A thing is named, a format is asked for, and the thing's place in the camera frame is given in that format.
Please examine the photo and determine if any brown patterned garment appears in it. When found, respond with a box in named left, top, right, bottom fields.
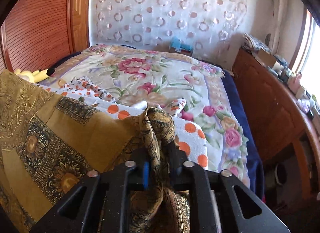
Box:
left=1, top=70, right=190, bottom=232

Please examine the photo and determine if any dark blue blanket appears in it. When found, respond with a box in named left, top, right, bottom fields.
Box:
left=222, top=70, right=265, bottom=202

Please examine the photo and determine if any orange dotted white sheet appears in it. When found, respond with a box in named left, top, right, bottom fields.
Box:
left=39, top=77, right=208, bottom=168

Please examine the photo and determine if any long wooden cabinet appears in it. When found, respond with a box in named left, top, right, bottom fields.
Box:
left=232, top=48, right=319, bottom=199

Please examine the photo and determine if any floral bed blanket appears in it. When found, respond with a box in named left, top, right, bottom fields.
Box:
left=41, top=45, right=250, bottom=186

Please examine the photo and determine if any yellow plush toy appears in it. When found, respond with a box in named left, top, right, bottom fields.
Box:
left=14, top=68, right=55, bottom=83

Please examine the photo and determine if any pink bottle on cabinet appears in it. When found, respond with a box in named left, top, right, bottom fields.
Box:
left=287, top=72, right=302, bottom=94

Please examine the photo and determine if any cardboard box on cabinet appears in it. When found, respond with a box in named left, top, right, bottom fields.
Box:
left=255, top=49, right=276, bottom=68

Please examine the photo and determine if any blue box on headboard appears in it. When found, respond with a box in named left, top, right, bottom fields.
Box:
left=169, top=37, right=194, bottom=57

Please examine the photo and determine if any stack of folded cloths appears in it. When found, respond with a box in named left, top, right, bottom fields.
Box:
left=242, top=33, right=271, bottom=53

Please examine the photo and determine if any window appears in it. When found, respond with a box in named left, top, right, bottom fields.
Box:
left=292, top=10, right=320, bottom=101

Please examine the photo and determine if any white circle pattern curtain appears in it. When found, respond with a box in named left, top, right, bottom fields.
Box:
left=89, top=0, right=247, bottom=55

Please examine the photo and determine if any pale side curtain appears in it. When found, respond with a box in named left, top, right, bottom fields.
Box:
left=267, top=0, right=289, bottom=54

